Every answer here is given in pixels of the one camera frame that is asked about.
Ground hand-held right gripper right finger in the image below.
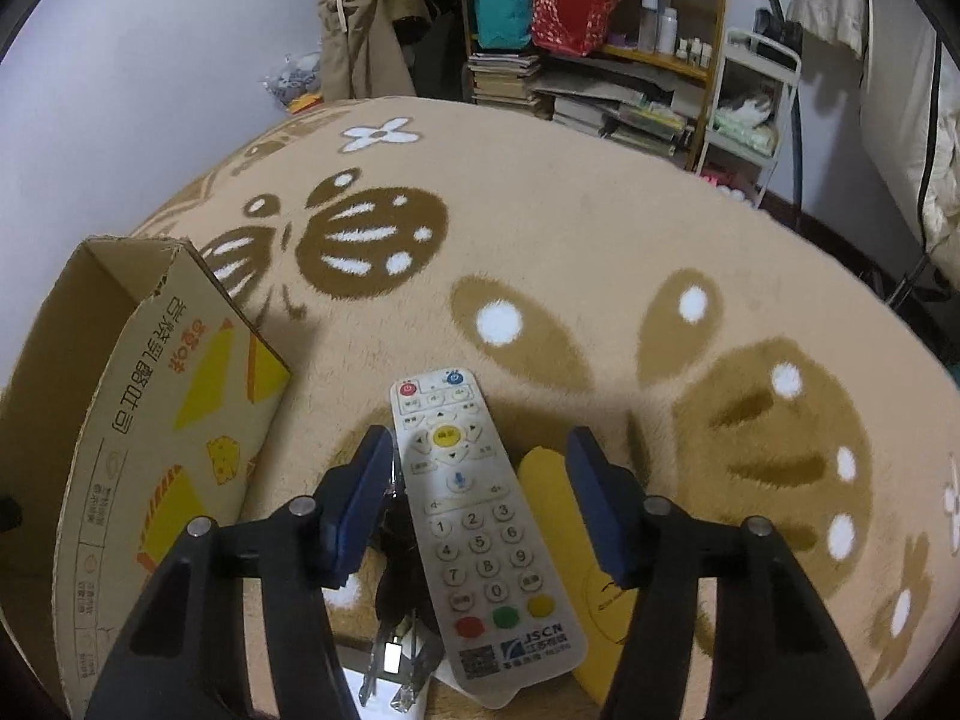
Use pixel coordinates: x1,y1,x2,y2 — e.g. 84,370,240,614
564,426,877,720

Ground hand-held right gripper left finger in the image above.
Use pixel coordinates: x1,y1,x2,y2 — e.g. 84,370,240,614
84,424,396,720

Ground yellow oval mirror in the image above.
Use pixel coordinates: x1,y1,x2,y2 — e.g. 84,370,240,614
517,444,638,710

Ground white remote control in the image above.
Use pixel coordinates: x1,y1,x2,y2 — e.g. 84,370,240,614
388,366,587,710

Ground brown cardboard box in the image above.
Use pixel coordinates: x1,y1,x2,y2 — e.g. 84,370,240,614
0,236,292,720

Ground bunch of keys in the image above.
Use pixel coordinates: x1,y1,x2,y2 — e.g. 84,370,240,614
360,495,451,713

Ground white rectangular case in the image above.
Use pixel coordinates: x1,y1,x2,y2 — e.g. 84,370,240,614
337,660,432,720

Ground pink items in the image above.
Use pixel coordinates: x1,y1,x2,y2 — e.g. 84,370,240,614
701,169,755,203

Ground wide stack of books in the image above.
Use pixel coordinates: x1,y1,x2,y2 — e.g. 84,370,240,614
551,94,695,158

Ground green tissue packet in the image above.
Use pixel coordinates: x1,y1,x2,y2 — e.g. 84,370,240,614
709,116,777,155

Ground black metal pole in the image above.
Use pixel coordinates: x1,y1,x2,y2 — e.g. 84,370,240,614
754,0,805,211

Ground plush cat toy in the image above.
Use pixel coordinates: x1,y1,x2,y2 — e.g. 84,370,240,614
720,86,777,128

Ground flat cardboard sheets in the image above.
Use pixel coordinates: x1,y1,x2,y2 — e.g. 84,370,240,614
536,60,676,102

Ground tall stack of books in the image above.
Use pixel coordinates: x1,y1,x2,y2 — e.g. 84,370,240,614
466,52,545,110

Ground beige trench coat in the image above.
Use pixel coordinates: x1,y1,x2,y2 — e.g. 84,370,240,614
315,0,413,102

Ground wooden shelf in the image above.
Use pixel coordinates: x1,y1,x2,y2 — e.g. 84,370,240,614
454,0,732,170

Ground dark hanging clothes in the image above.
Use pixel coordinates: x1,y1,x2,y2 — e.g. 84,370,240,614
390,0,473,102

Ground white trolley cart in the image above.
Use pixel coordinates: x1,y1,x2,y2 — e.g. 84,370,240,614
694,28,803,211

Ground red gift bag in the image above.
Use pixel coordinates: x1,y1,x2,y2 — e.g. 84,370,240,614
531,0,635,57

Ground cream duvet on chair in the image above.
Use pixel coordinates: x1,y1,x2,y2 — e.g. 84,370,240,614
859,0,960,256

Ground black metal chair frame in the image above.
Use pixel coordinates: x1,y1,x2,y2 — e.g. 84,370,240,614
885,240,960,308

